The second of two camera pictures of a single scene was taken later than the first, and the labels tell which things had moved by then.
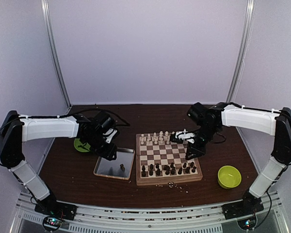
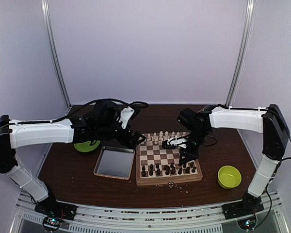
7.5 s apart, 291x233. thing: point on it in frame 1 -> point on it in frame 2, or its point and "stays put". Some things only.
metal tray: x=120 y=168 stays put
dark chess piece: x=168 y=170 stays put
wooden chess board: x=160 y=160 stays put
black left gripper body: x=101 y=150 -> x=123 y=140
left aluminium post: x=45 y=6 stays put
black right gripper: x=199 y=151 -> x=188 y=157
